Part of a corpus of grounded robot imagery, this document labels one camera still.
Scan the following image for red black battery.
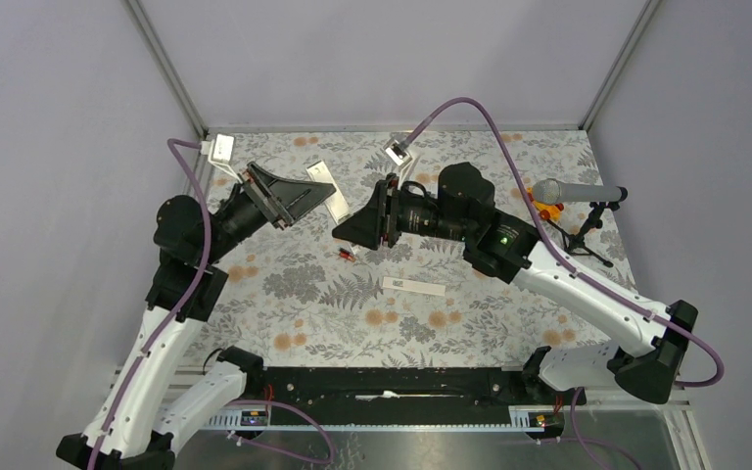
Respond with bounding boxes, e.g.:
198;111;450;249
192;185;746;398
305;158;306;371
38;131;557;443
338;248;357;262

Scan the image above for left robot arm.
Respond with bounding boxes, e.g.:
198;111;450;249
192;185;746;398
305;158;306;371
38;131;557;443
56;163;336;469

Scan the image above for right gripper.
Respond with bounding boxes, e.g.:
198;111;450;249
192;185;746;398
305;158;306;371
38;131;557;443
332;173;472;251

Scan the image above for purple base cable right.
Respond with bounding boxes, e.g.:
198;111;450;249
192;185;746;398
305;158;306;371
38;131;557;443
538;386;643;470

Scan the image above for floral table mat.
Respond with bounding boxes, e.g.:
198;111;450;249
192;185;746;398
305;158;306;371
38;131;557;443
181;131;607;367

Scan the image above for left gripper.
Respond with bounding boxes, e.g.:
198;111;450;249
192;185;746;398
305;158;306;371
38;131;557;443
202;161;338;263

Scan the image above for orange toy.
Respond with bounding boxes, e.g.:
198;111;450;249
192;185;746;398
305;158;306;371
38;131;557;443
527;187;564;222

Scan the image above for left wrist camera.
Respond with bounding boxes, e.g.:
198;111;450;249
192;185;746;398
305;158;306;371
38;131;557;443
208;133;235;165

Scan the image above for white remote battery cover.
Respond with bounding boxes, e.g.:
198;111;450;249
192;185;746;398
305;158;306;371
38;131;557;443
382;276;447;297

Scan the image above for white remote control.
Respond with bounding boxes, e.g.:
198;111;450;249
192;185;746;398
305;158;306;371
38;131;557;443
305;161;352;223

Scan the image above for grey microphone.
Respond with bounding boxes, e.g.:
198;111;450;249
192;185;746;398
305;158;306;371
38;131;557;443
532;178;629;205

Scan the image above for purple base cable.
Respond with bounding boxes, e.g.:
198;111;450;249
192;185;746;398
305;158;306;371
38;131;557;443
538;386;643;470
226;394;340;464

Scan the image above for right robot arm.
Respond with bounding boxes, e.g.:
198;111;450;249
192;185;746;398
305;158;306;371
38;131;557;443
332;163;698;404

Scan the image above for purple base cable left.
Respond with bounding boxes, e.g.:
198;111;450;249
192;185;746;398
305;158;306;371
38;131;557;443
226;394;340;464

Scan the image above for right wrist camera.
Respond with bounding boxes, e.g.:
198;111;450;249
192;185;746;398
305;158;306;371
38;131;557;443
383;139;415;170

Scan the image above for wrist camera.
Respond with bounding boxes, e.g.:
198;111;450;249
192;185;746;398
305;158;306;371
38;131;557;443
208;133;235;165
383;139;415;170

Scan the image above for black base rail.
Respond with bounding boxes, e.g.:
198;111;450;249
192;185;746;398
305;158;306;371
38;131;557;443
243;367;587;426

